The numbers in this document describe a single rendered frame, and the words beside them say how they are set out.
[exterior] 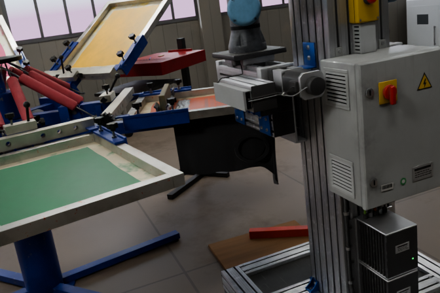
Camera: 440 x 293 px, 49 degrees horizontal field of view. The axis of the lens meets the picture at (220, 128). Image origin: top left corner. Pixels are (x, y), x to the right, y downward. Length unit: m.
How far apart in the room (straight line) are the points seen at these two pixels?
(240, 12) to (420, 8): 6.74
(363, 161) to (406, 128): 0.18
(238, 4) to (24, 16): 4.92
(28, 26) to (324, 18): 5.12
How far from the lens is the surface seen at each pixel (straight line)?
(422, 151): 1.70
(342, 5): 1.68
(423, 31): 8.32
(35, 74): 2.65
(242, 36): 1.86
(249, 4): 1.71
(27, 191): 1.65
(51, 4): 6.45
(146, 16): 3.37
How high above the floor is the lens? 1.46
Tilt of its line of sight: 15 degrees down
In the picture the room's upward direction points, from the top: 7 degrees counter-clockwise
